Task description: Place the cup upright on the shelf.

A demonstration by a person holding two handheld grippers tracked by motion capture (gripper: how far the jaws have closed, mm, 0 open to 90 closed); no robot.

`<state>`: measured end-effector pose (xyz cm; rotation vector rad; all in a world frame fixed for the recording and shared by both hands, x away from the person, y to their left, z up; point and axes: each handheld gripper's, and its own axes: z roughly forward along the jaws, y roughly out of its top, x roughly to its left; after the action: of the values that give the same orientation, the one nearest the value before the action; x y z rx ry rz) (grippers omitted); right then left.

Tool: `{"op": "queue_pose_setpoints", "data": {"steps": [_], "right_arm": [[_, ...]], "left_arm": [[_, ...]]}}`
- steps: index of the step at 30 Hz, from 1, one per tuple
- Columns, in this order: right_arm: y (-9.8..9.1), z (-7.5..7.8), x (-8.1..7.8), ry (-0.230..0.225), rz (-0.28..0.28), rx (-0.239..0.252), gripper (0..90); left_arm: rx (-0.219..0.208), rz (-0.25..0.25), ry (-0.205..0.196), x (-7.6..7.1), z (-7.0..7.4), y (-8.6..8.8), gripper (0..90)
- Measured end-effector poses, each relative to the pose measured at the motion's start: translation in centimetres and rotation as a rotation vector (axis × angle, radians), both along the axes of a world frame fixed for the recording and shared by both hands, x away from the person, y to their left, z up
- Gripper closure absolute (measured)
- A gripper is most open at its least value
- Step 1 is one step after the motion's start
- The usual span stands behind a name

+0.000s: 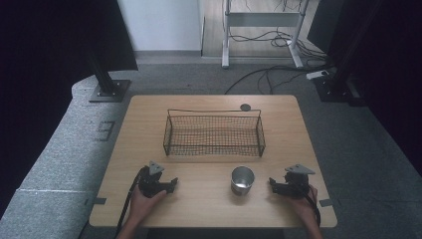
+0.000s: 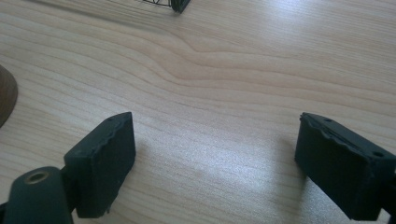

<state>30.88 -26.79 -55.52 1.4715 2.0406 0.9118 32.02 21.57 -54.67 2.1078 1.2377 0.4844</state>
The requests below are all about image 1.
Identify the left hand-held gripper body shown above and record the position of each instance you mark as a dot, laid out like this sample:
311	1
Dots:
149	184

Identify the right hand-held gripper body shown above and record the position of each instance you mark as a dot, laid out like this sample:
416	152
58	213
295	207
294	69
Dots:
297	186

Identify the silver metal cup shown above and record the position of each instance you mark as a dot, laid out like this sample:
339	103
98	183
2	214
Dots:
242	181

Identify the person's left hand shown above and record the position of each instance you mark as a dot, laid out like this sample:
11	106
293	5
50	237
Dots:
142	205

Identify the person's right hand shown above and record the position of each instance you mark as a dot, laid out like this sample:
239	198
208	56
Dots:
303	207

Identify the round dark table cap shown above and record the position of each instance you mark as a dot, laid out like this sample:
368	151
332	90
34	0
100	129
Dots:
245	107

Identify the black metal stand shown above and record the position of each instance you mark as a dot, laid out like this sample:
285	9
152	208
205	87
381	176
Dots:
107	89
335	88

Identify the white power strip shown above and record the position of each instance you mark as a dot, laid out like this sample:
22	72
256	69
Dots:
316	74

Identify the black curtain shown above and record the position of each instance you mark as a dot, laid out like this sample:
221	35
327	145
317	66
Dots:
391	66
49	66

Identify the white metal desk frame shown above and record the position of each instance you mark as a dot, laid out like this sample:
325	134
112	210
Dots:
262	19

